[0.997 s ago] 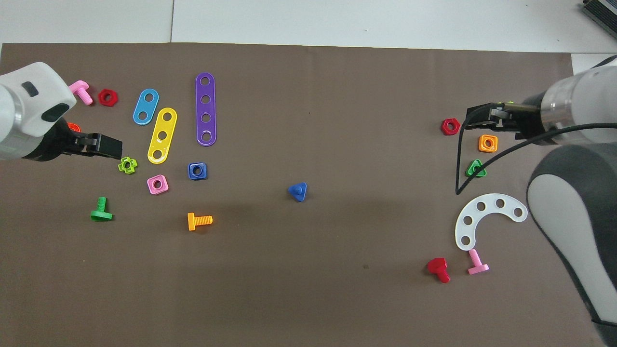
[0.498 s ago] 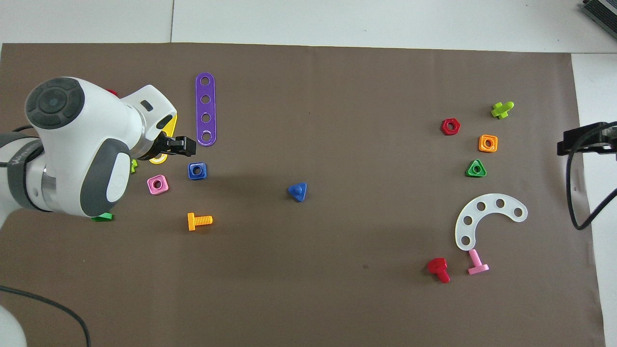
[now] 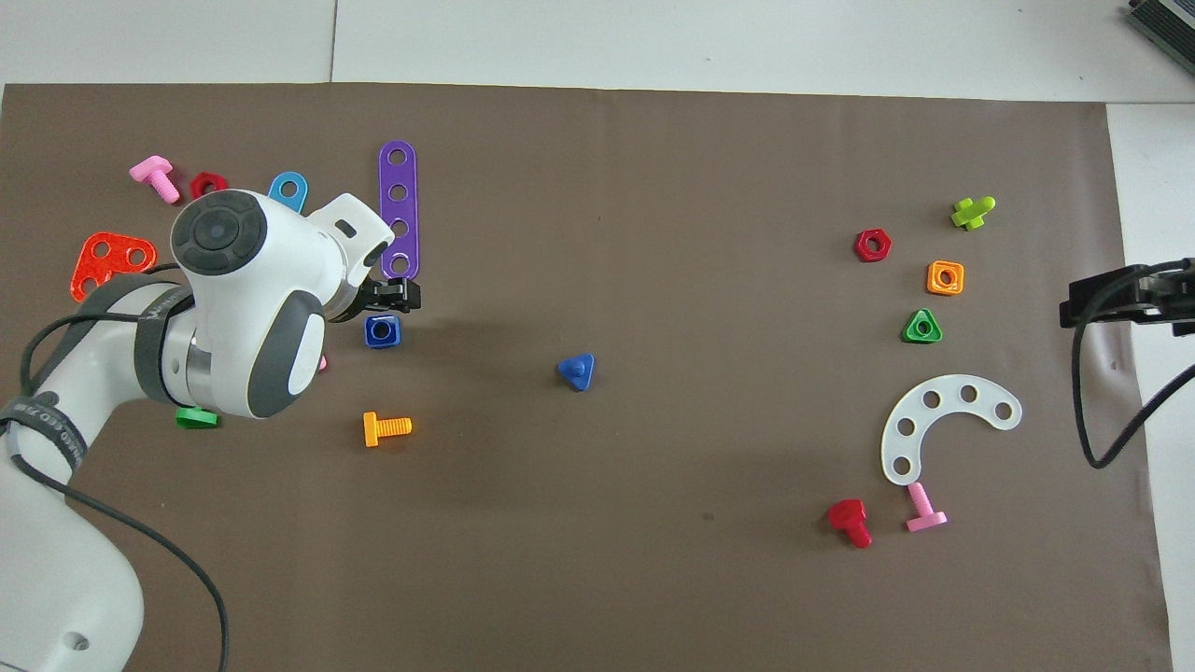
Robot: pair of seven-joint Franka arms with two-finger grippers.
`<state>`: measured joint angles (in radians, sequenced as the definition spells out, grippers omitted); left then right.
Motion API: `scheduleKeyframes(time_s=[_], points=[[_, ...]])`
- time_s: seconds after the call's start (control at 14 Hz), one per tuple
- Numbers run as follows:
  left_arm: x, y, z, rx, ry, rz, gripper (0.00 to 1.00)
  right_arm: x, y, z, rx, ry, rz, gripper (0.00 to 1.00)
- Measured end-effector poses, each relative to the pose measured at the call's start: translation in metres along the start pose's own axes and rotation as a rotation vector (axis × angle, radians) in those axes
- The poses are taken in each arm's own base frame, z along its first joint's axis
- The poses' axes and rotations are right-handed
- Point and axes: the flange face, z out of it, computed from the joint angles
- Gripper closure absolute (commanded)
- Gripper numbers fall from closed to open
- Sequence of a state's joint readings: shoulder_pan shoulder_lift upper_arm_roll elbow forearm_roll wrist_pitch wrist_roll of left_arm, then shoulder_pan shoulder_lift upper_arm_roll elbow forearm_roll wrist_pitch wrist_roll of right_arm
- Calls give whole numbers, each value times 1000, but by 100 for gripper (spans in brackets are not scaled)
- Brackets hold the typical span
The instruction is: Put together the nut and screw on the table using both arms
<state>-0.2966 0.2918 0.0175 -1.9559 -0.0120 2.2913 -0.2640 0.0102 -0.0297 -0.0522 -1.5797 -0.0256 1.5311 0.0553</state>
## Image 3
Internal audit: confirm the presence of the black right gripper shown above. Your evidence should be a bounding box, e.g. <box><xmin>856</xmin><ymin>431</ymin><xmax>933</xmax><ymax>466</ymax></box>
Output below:
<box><xmin>1060</xmin><ymin>259</ymin><xmax>1195</xmax><ymax>337</ymax></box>

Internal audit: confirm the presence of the white curved perforated plate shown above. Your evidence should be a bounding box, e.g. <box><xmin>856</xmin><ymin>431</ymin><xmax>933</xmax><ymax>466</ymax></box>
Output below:
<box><xmin>880</xmin><ymin>374</ymin><xmax>1023</xmax><ymax>487</ymax></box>

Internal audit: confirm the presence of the pink plastic screw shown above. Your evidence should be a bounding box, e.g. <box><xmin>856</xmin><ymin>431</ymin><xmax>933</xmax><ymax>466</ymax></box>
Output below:
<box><xmin>905</xmin><ymin>481</ymin><xmax>949</xmax><ymax>534</ymax></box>
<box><xmin>129</xmin><ymin>155</ymin><xmax>181</xmax><ymax>204</ymax></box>

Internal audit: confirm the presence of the orange heart-shaped perforated plate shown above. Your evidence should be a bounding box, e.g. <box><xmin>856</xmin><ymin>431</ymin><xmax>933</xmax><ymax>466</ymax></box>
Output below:
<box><xmin>70</xmin><ymin>231</ymin><xmax>158</xmax><ymax>303</ymax></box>

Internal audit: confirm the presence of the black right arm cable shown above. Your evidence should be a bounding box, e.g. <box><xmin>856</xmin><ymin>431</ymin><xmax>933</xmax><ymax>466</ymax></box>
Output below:
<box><xmin>1072</xmin><ymin>317</ymin><xmax>1195</xmax><ymax>469</ymax></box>

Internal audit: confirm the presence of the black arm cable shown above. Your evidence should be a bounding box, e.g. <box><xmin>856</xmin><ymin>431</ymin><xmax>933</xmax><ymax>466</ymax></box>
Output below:
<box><xmin>1072</xmin><ymin>317</ymin><xmax>1195</xmax><ymax>469</ymax></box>
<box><xmin>0</xmin><ymin>264</ymin><xmax>231</xmax><ymax>672</ymax></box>

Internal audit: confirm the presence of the brown table mat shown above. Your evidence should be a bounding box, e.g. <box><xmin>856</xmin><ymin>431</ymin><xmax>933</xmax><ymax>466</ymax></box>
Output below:
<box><xmin>0</xmin><ymin>82</ymin><xmax>1175</xmax><ymax>672</ymax></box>

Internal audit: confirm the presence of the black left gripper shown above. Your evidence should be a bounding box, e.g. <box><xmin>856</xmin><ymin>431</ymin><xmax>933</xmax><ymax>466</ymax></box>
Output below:
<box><xmin>358</xmin><ymin>278</ymin><xmax>423</xmax><ymax>320</ymax></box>

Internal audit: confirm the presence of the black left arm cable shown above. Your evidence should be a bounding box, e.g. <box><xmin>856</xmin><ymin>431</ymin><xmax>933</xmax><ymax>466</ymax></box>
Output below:
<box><xmin>0</xmin><ymin>264</ymin><xmax>231</xmax><ymax>672</ymax></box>

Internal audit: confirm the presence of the blue two-hole plastic bar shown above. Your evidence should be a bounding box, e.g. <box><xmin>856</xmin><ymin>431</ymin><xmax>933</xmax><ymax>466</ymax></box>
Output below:
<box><xmin>268</xmin><ymin>172</ymin><xmax>310</xmax><ymax>214</ymax></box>

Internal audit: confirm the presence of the grey ribbed metal device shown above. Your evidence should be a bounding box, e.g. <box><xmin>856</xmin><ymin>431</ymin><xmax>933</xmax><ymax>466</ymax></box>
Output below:
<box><xmin>1125</xmin><ymin>0</ymin><xmax>1195</xmax><ymax>77</ymax></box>

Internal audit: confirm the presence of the purple four-hole plastic bar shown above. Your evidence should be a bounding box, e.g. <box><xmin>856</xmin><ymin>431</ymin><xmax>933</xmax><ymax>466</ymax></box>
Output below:
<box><xmin>378</xmin><ymin>140</ymin><xmax>421</xmax><ymax>279</ymax></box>

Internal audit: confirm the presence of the red plastic screw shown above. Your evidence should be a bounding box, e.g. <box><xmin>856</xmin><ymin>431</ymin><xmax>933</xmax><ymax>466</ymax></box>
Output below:
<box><xmin>826</xmin><ymin>498</ymin><xmax>874</xmax><ymax>550</ymax></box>

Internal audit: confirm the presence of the orange-yellow plastic screw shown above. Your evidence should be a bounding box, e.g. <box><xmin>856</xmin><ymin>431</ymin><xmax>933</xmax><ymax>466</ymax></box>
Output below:
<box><xmin>362</xmin><ymin>412</ymin><xmax>414</xmax><ymax>449</ymax></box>

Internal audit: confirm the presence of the lime cross-head plastic screw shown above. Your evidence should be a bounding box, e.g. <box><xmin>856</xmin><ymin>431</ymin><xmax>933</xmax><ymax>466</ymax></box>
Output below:
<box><xmin>950</xmin><ymin>195</ymin><xmax>997</xmax><ymax>231</ymax></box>

